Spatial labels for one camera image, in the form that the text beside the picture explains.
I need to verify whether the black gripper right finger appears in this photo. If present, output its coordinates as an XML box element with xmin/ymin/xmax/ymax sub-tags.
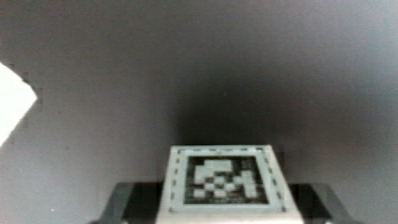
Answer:
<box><xmin>289</xmin><ymin>183</ymin><xmax>361</xmax><ymax>224</ymax></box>

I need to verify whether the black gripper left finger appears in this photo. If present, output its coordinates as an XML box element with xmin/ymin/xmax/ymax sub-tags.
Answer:
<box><xmin>89</xmin><ymin>182</ymin><xmax>162</xmax><ymax>224</ymax></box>

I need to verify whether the white tagged cube leg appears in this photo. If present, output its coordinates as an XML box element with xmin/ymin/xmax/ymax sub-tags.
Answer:
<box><xmin>154</xmin><ymin>145</ymin><xmax>304</xmax><ymax>224</ymax></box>

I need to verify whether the white sheet with tags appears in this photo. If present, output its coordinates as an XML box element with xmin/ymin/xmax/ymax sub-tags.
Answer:
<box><xmin>0</xmin><ymin>63</ymin><xmax>37</xmax><ymax>146</ymax></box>

